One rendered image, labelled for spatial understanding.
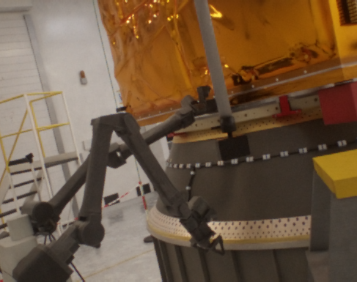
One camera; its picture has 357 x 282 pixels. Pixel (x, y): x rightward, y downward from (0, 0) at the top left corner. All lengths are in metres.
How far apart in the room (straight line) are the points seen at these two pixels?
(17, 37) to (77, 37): 1.30
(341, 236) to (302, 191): 0.77
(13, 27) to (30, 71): 0.95
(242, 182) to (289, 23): 0.74
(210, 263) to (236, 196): 0.35
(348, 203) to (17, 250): 1.00
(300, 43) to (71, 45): 8.76
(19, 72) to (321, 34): 8.45
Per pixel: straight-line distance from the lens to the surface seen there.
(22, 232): 1.56
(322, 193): 1.45
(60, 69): 9.94
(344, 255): 1.14
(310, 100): 1.95
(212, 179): 2.08
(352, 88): 1.64
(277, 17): 1.71
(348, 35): 1.64
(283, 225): 1.85
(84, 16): 10.47
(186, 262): 2.23
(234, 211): 1.96
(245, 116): 2.00
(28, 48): 9.80
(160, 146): 9.74
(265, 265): 1.92
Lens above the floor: 1.75
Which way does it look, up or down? 3 degrees down
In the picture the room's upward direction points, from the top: 13 degrees counter-clockwise
